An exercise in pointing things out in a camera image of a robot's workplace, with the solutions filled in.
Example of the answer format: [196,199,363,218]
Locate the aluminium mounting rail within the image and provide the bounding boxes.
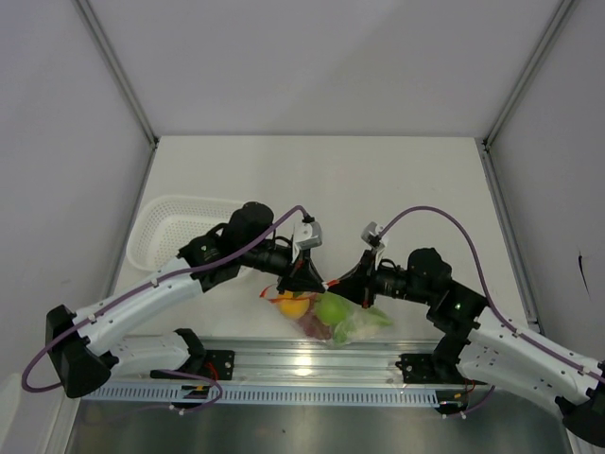
[108,338,474,392]

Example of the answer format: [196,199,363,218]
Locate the white perforated plastic basket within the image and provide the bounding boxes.
[126,195,243,271]

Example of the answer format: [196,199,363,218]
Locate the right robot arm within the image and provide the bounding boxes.
[329,248,604,447]

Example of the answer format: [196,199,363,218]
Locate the red grapes bunch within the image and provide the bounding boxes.
[297,312,332,341]

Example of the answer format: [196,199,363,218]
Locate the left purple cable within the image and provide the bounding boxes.
[21,204,316,417]

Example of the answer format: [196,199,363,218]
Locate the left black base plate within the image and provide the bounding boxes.
[149,350,235,381]

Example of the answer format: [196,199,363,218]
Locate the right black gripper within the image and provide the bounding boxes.
[327,248,434,308]

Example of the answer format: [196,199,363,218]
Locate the white slotted cable duct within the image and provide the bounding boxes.
[84,382,440,408]

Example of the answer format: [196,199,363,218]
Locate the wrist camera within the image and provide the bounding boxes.
[291,220,322,259]
[361,221,389,262]

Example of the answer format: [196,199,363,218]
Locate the green apple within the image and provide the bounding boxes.
[314,292,350,325]

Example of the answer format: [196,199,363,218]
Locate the orange fruit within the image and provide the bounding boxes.
[276,293,310,320]

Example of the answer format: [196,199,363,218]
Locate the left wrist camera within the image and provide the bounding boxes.
[291,220,322,259]

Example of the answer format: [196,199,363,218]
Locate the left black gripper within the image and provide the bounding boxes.
[239,241,325,295]

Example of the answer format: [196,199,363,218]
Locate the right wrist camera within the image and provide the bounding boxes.
[361,221,389,262]

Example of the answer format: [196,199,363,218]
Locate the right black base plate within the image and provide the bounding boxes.
[395,353,468,385]

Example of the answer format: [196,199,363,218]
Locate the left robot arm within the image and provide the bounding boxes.
[45,201,325,398]

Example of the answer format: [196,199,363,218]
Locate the clear zip top bag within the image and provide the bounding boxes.
[259,284,394,347]

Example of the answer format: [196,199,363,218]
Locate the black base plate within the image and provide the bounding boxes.
[149,350,235,381]
[395,353,468,385]

